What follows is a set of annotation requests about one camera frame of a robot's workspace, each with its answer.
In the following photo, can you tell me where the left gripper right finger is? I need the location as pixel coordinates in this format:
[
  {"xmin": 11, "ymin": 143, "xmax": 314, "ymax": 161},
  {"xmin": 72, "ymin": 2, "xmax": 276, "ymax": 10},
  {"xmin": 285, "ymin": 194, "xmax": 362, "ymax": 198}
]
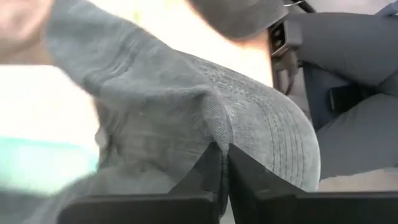
[{"xmin": 228, "ymin": 142, "xmax": 398, "ymax": 224}]

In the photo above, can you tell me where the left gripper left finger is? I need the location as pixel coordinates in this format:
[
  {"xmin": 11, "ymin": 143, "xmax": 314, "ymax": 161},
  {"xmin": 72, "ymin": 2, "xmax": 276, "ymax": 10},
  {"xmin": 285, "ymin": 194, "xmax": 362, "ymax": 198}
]
[{"xmin": 58, "ymin": 141, "xmax": 223, "ymax": 224}]

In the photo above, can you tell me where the tan baseball cap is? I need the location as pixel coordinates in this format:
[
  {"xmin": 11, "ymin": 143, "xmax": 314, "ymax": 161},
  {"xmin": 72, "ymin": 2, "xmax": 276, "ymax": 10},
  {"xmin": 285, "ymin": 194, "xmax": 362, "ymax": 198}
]
[{"xmin": 317, "ymin": 166, "xmax": 398, "ymax": 193}]

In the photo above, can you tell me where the dark green baseball cap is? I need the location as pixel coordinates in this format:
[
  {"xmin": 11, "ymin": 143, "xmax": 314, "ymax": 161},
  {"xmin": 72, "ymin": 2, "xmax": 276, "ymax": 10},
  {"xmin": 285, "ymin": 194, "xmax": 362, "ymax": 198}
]
[{"xmin": 0, "ymin": 0, "xmax": 322, "ymax": 224}]

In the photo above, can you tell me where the teal plastic bin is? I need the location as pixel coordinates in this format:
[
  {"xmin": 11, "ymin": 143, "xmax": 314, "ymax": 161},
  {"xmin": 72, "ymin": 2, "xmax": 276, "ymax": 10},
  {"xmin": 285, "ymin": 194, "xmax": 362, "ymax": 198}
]
[{"xmin": 0, "ymin": 135, "xmax": 100, "ymax": 195}]

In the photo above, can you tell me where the person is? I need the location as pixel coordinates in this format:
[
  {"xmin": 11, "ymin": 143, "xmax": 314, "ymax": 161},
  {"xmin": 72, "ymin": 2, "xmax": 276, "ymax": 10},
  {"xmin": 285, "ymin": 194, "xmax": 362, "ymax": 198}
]
[{"xmin": 292, "ymin": 0, "xmax": 398, "ymax": 181}]

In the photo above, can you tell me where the grey folded cloth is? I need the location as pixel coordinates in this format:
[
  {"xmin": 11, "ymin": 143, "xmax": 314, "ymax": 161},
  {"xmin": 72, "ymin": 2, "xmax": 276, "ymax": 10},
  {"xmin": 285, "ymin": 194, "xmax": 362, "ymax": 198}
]
[{"xmin": 0, "ymin": 0, "xmax": 55, "ymax": 65}]

